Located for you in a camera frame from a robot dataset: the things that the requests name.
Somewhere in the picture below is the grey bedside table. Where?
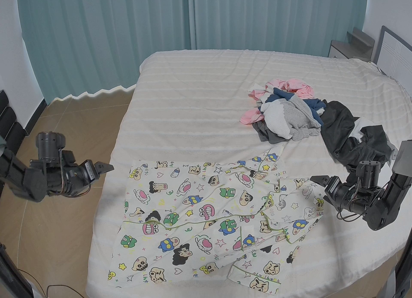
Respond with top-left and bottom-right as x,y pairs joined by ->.
329,27 -> 376,62

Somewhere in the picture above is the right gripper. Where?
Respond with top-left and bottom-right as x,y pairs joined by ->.
310,175 -> 354,212

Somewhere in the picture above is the black and white garment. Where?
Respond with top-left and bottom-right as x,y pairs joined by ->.
320,100 -> 393,170

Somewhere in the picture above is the black cable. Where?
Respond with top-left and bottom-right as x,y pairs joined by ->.
336,211 -> 366,224
16,269 -> 88,298

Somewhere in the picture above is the bed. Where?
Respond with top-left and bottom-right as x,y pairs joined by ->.
85,26 -> 412,298

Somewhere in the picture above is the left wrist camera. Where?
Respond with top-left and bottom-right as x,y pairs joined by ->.
61,150 -> 78,170

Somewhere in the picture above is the pile of clothes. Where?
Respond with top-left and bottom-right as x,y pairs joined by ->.
240,78 -> 327,144

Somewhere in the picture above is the white printed pyjama top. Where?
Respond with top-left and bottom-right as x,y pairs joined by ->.
106,147 -> 326,294

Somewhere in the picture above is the blue-green curtain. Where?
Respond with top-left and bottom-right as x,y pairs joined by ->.
16,0 -> 194,107
188,0 -> 371,56

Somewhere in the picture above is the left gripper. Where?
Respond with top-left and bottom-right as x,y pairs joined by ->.
65,161 -> 115,195

